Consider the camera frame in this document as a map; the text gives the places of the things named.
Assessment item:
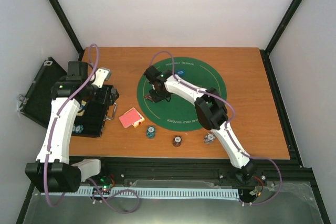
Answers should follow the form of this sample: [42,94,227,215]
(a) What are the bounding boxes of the blue small blind button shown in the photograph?
[175,69,185,77]

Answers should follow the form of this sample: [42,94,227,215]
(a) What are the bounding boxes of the teal 50 chip stack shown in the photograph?
[146,125,156,139]

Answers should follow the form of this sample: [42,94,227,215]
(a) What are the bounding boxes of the brown 100 chip stack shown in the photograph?
[172,135,182,147]

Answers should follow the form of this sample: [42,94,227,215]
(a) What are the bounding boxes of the blue 10 chip stack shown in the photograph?
[204,133,215,144]

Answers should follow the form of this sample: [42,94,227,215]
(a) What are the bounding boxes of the black triangular all-in marker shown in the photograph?
[144,95,153,101]

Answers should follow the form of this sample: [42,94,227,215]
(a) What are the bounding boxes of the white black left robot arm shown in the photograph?
[25,61,119,194]

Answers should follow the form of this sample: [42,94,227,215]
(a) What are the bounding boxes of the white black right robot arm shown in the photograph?
[144,66,257,184]

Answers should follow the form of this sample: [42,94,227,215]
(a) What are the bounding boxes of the red playing card deck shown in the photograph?
[119,108,141,128]

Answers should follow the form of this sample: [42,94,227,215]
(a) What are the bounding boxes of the round green poker mat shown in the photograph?
[137,57,227,132]

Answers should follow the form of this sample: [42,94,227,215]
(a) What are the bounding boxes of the yellow card box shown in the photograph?
[132,108,145,128]

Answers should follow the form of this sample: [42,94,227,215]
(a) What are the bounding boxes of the chips inside case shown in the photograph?
[72,124,84,134]

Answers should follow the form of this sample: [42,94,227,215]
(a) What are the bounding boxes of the black poker chip case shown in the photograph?
[19,57,110,137]

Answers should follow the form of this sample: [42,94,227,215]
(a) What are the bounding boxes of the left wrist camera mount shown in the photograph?
[92,68,111,88]

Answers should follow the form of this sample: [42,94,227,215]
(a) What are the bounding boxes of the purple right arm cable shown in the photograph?
[148,50,283,206]

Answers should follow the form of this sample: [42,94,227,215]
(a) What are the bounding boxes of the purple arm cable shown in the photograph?
[44,43,100,207]
[148,50,283,206]

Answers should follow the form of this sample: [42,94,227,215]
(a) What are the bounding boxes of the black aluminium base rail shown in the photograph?
[100,157,317,188]

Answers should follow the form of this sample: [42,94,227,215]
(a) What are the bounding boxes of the black left frame post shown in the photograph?
[48,0,85,59]

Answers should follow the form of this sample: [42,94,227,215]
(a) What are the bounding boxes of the black frame post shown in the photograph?
[48,0,85,59]
[264,0,320,53]

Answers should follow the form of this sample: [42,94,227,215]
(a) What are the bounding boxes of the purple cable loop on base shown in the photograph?
[88,178,140,214]

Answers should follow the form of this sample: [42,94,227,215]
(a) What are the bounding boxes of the light blue cable duct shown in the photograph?
[48,186,240,200]

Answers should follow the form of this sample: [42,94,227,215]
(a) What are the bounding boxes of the black right frame post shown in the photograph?
[264,0,320,53]

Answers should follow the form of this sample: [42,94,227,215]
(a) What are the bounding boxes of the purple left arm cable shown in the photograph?
[44,43,100,207]

